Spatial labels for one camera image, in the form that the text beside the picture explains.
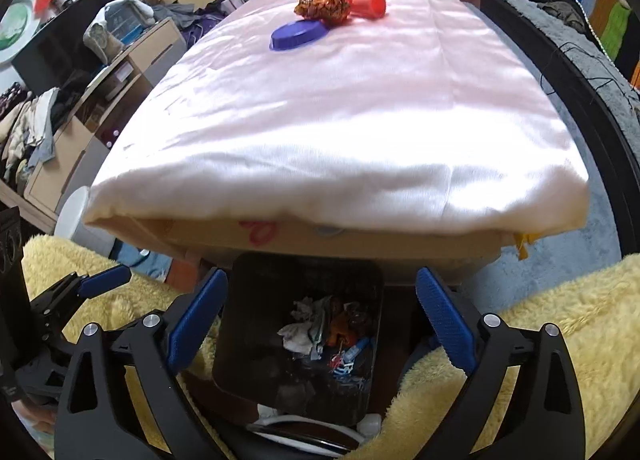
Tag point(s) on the striped crochet blanket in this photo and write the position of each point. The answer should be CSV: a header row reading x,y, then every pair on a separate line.
x,y
617,28

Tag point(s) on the purple plastic lid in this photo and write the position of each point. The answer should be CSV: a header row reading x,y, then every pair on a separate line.
x,y
297,33

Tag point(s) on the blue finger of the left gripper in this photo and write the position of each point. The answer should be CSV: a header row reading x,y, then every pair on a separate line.
x,y
110,279

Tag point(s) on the red plastic cup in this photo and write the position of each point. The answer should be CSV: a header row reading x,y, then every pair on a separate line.
x,y
367,9

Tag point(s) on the purple bag on floor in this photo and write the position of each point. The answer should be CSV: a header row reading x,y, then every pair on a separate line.
x,y
201,25

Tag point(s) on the black sofa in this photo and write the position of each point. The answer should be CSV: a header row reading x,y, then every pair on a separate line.
x,y
580,94

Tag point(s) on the grey sofa throw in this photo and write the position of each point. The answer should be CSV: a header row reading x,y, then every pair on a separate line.
x,y
620,97

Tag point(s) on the round lotus wall picture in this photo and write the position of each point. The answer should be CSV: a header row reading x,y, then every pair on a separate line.
x,y
18,25

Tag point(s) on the pile of clothes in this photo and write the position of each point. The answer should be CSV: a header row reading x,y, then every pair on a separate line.
x,y
28,123

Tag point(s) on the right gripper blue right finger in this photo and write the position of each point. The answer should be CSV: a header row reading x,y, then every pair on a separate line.
x,y
445,312

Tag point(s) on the black trash bin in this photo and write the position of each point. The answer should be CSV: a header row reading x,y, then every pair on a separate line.
x,y
251,362

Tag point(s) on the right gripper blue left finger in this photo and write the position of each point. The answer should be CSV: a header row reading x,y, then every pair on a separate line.
x,y
190,317

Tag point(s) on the black television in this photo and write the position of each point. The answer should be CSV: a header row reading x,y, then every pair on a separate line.
x,y
57,50

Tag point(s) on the white paper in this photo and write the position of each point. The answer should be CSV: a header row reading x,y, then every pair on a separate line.
x,y
304,336

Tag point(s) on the white round trash can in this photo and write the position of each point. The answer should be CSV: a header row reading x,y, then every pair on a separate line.
x,y
71,226

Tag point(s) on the pink satin table cloth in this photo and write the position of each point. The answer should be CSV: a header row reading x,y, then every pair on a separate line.
x,y
421,122

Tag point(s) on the blue white small tube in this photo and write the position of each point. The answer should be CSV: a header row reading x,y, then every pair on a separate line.
x,y
352,353

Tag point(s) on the wooden tv cabinet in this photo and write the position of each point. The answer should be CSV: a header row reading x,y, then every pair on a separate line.
x,y
96,120

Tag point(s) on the red orange wrapper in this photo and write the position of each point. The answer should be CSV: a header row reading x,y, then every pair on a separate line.
x,y
331,12

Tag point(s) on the orange paper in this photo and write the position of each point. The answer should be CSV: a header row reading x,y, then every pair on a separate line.
x,y
340,333

